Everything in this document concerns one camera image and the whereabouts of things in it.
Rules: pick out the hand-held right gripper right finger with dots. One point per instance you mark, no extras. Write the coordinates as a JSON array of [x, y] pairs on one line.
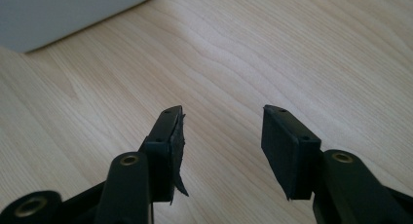
[[285, 152]]

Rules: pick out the grey flat box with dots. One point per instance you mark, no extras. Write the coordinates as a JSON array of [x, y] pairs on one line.
[[58, 16]]

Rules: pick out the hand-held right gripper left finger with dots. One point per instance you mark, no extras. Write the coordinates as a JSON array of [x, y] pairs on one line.
[[162, 152]]

